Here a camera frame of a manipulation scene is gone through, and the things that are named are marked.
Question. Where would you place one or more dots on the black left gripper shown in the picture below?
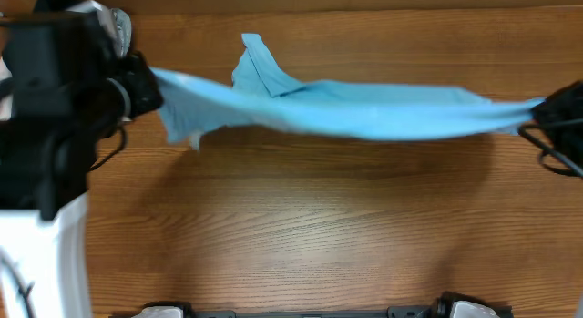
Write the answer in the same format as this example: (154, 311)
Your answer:
(131, 69)

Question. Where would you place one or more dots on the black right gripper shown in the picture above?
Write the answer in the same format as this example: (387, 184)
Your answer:
(559, 108)

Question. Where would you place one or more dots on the light blue t-shirt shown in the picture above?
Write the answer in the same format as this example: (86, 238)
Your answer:
(262, 94)

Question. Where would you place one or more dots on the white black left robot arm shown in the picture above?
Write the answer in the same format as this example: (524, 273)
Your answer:
(71, 85)

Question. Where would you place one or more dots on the grey folded shirt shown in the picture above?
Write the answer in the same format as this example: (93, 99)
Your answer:
(116, 22)

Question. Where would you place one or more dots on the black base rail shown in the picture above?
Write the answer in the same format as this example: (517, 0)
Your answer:
(185, 310)

